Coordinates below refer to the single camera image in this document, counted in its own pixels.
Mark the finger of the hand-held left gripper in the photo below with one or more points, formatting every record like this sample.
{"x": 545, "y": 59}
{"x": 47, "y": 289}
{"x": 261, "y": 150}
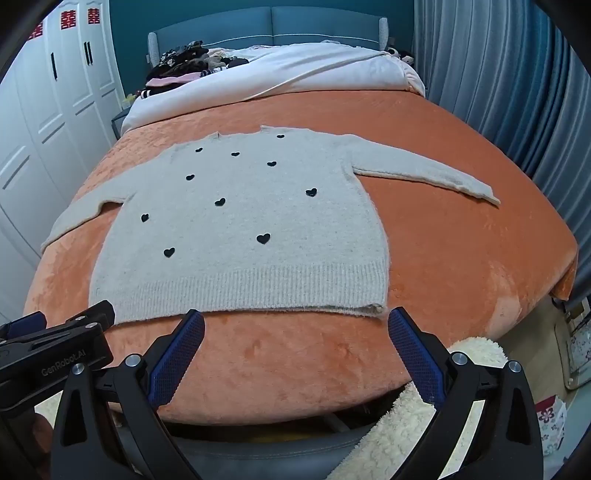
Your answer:
{"x": 94, "y": 314}
{"x": 25, "y": 323}

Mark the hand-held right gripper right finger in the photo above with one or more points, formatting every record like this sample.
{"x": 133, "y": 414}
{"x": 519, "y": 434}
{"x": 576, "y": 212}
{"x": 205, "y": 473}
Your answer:
{"x": 415, "y": 362}

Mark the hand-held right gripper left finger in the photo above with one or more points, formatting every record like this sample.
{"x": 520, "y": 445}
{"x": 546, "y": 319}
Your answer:
{"x": 178, "y": 362}

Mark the grey sweater with black hearts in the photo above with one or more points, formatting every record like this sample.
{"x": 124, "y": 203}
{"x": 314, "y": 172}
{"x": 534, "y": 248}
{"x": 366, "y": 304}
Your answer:
{"x": 231, "y": 240}

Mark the pile of dark clothes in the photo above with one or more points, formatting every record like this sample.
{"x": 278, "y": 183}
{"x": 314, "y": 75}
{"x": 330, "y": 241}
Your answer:
{"x": 180, "y": 64}

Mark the cream fleece clothing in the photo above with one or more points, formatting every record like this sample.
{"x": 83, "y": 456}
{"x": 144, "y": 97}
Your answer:
{"x": 401, "y": 424}

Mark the orange plush blanket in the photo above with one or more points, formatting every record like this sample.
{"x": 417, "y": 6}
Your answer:
{"x": 461, "y": 240}

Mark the grey-blue bed footboard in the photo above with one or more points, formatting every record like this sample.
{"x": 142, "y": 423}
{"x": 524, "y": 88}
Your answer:
{"x": 277, "y": 454}

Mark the floral fabric bag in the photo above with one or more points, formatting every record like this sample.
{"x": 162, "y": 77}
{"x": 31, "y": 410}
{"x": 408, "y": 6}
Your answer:
{"x": 551, "y": 424}

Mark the white wardrobe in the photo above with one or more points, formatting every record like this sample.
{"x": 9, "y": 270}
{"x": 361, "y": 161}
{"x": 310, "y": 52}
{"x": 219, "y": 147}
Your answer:
{"x": 46, "y": 138}

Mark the small nightstand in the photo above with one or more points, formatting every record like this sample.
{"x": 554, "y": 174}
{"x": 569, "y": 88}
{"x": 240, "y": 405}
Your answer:
{"x": 121, "y": 122}

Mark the red paper decoration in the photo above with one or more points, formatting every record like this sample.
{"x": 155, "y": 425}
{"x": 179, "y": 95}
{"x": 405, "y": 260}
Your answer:
{"x": 69, "y": 18}
{"x": 34, "y": 31}
{"x": 94, "y": 14}

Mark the grey-blue curtain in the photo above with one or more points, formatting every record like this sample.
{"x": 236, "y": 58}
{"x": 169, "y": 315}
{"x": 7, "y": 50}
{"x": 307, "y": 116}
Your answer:
{"x": 485, "y": 69}

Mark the white duvet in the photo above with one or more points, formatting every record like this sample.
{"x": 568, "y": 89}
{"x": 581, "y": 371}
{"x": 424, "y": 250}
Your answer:
{"x": 300, "y": 78}

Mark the plush toy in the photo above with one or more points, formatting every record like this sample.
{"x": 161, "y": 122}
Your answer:
{"x": 399, "y": 54}

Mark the blue upholstered headboard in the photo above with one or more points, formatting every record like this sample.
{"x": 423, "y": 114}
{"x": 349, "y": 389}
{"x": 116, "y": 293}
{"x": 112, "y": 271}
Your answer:
{"x": 231, "y": 27}

